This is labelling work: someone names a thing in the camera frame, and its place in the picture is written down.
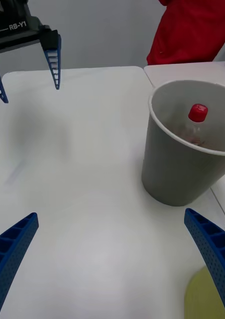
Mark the clear bottle with red cap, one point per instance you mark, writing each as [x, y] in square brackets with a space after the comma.
[197, 113]

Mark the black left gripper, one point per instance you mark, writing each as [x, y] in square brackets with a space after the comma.
[15, 27]

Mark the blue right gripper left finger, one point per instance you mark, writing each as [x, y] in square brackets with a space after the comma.
[10, 259]

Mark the yellow-green waste bin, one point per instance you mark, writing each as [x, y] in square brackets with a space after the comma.
[199, 294]

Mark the person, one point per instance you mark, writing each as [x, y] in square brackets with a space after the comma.
[192, 32]

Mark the grey waste bin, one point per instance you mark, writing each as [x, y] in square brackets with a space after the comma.
[177, 174]

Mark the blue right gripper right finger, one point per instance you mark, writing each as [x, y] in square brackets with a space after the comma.
[214, 254]

